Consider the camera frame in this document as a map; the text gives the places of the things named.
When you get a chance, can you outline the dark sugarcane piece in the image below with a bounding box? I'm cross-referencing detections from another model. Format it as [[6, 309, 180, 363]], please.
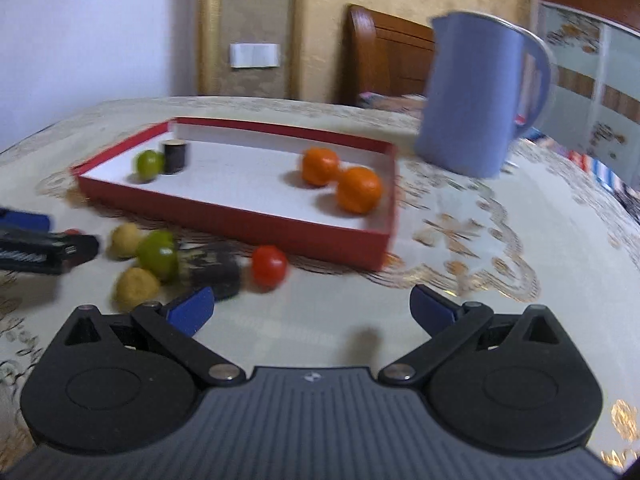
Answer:
[[177, 246, 243, 301], [162, 139, 191, 175]]

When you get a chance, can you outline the wooden headboard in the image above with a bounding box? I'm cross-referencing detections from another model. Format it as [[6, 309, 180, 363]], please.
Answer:
[[342, 4, 436, 108]]

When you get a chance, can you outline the gold framed wall panel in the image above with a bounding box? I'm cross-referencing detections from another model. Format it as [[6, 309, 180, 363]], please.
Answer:
[[197, 0, 301, 98]]

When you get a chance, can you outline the colourful striped quilt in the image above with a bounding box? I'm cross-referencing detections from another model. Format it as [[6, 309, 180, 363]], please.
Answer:
[[515, 115, 640, 196]]

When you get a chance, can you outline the orange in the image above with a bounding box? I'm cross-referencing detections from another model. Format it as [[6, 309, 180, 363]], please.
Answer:
[[336, 166, 383, 216], [301, 147, 341, 188]]

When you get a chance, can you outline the white wall switch panel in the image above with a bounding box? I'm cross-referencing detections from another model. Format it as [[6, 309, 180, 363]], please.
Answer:
[[230, 43, 280, 68]]

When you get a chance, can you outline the blue electric kettle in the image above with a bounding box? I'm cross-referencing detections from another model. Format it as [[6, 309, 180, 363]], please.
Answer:
[[414, 10, 552, 179]]

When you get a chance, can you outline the wardrobe with floral doors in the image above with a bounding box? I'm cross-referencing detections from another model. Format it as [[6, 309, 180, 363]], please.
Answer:
[[530, 0, 640, 191]]

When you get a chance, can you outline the yellow round fruit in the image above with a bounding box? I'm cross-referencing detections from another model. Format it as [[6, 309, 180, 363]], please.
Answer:
[[109, 223, 146, 260], [114, 266, 161, 311]]

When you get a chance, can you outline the pink brown blanket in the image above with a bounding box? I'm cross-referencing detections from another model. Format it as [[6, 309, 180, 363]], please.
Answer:
[[357, 91, 428, 113]]

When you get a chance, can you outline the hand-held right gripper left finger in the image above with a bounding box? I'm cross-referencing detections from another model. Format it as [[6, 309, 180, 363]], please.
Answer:
[[45, 284, 247, 389]]

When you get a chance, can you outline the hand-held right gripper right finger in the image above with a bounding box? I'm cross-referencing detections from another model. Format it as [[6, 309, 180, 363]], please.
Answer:
[[377, 284, 577, 389]]

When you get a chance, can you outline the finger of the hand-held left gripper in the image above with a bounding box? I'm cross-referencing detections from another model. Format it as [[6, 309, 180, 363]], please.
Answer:
[[0, 207, 54, 233], [0, 227, 101, 276]]

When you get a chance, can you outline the green tomato with stem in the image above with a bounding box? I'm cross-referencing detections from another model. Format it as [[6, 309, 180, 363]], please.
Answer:
[[136, 230, 179, 281]]

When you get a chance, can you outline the red cardboard box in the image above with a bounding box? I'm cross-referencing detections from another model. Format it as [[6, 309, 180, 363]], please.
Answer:
[[71, 116, 399, 272]]

